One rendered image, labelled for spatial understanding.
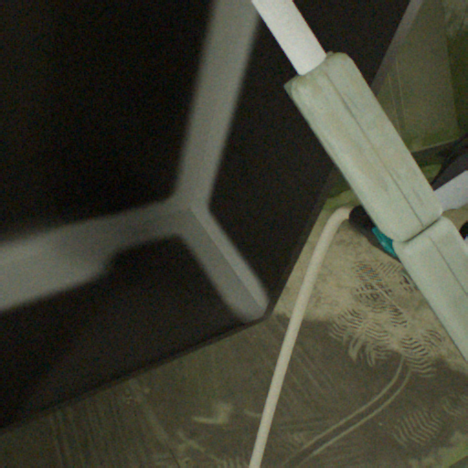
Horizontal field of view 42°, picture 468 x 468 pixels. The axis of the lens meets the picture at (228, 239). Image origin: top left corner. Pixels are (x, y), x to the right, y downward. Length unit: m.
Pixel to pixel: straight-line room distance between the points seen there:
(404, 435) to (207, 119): 0.99
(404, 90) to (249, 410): 1.57
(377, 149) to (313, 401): 1.31
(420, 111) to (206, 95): 1.63
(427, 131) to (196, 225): 1.55
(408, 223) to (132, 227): 0.99
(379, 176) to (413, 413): 1.37
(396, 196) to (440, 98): 2.37
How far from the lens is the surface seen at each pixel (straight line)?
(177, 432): 1.62
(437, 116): 2.82
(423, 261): 0.50
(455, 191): 0.55
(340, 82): 0.46
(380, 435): 1.73
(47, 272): 1.32
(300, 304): 0.86
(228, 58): 1.21
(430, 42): 2.84
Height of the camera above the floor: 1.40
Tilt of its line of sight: 39 degrees down
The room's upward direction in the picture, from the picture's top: 8 degrees clockwise
